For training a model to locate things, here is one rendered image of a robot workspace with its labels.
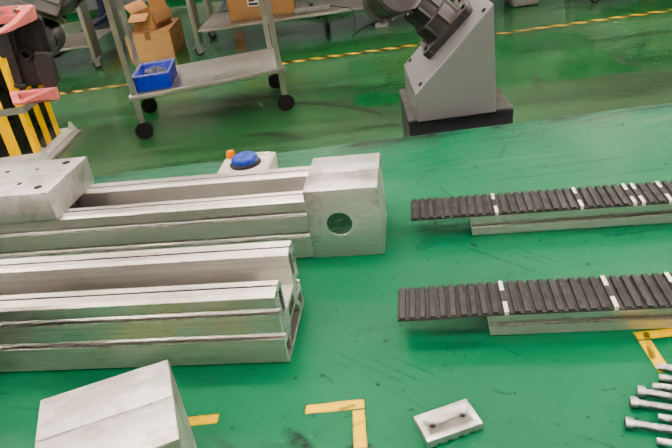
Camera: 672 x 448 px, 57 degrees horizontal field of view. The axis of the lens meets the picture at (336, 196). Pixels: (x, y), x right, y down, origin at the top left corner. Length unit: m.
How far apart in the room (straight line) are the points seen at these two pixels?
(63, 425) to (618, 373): 0.46
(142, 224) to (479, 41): 0.65
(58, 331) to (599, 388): 0.52
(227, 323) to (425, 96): 0.67
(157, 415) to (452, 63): 0.83
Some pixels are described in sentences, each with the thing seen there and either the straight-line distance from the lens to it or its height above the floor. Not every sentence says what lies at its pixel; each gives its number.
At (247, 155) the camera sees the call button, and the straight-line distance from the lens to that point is 0.94.
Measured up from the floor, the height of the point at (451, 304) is 0.81.
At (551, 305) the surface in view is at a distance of 0.64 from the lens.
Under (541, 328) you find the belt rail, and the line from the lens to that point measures 0.65.
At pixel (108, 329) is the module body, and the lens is 0.68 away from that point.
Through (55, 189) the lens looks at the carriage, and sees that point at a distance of 0.87.
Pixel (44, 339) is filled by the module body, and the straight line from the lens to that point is 0.72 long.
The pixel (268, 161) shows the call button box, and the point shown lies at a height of 0.84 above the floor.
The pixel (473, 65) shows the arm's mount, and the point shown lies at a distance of 1.16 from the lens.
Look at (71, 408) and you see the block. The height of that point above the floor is 0.87.
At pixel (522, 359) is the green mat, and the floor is 0.78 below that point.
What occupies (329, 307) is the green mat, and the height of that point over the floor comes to 0.78.
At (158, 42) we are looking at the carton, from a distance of 5.71.
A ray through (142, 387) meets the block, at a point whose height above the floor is 0.87.
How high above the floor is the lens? 1.20
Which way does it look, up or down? 27 degrees down
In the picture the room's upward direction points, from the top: 9 degrees counter-clockwise
